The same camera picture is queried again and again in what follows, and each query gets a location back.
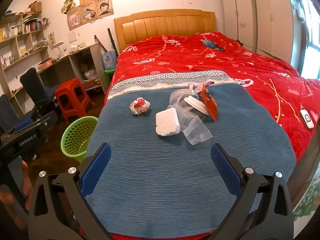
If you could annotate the grey figure cartoon wall poster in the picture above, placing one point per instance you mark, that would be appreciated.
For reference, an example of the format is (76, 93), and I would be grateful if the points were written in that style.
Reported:
(88, 12)

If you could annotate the green patterned floor mat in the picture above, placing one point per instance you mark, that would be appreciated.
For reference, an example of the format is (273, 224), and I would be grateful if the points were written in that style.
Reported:
(303, 200)

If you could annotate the white handheld device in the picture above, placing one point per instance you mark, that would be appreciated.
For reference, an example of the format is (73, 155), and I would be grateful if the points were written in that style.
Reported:
(307, 118)

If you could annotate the white foam block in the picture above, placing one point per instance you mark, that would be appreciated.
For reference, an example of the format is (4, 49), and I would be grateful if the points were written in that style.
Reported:
(167, 122)

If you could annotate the person's left hand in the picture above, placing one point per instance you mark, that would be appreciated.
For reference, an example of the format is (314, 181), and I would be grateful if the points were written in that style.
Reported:
(26, 180)

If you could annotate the white desk lamp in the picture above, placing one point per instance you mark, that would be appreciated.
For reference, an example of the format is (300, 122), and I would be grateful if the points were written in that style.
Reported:
(58, 45)

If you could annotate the clear plastic box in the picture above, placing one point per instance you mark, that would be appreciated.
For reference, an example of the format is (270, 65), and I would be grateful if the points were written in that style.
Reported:
(197, 131)
(183, 116)

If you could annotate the red floral bedspread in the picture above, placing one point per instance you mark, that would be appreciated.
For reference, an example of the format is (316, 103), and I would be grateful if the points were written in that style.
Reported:
(187, 55)

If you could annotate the black office chair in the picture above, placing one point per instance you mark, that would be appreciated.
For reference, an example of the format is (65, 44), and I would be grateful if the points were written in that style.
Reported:
(32, 82)
(7, 112)

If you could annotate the white wardrobe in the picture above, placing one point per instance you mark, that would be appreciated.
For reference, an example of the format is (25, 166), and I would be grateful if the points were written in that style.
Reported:
(270, 17)

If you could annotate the green mesh wastebasket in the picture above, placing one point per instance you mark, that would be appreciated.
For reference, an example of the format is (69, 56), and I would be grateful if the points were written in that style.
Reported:
(75, 137)

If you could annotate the red white paper wrapper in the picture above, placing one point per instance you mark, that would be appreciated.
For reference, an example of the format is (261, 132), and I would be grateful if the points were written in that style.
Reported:
(139, 106)

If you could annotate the long wall desk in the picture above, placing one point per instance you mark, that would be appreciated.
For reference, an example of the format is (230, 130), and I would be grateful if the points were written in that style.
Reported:
(82, 51)

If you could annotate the blue ribbed blanket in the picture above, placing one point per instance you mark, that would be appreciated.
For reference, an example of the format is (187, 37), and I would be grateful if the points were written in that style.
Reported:
(150, 167)

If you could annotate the pig cartoon wall poster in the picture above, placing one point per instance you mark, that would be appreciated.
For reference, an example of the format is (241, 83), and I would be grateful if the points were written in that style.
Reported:
(74, 18)

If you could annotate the wooden bed headboard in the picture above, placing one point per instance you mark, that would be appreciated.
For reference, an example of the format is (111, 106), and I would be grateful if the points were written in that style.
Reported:
(162, 22)

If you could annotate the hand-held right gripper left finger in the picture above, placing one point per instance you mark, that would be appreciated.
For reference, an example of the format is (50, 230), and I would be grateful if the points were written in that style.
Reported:
(96, 170)

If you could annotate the red pink snack packet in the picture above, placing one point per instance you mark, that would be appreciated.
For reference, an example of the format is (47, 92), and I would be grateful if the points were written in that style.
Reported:
(210, 102)

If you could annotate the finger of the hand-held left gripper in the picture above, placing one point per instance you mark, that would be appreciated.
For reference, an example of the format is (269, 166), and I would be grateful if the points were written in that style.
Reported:
(45, 120)

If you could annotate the red plastic stool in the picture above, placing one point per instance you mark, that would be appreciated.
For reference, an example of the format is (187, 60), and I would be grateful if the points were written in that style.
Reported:
(70, 87)

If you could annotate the blue plush toy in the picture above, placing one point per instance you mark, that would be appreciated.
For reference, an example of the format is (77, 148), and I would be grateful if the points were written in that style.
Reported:
(208, 43)

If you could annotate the clear round plastic tub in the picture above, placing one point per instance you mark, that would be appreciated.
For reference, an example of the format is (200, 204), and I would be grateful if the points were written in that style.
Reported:
(177, 96)

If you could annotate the window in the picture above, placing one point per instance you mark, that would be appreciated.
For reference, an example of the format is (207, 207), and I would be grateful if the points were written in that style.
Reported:
(313, 42)

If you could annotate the wooden bookshelf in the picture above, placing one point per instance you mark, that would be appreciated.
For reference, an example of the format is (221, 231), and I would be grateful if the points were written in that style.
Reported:
(17, 38)

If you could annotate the blue paper bag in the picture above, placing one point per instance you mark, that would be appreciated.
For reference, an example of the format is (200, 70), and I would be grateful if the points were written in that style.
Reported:
(109, 60)

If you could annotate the cardboard box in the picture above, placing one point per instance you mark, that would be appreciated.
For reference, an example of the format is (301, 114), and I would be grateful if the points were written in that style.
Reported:
(37, 6)

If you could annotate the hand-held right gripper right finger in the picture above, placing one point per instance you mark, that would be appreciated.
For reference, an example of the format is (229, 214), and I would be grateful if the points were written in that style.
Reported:
(226, 172)

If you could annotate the black stick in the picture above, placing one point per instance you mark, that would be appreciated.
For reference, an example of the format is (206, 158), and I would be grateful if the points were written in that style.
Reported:
(113, 42)

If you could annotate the green plastic stool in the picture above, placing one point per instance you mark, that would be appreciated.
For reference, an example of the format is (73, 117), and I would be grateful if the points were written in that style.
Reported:
(110, 74)

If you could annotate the dark haired cartoon wall poster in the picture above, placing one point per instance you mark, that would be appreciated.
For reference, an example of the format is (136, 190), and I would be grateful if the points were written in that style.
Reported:
(105, 6)

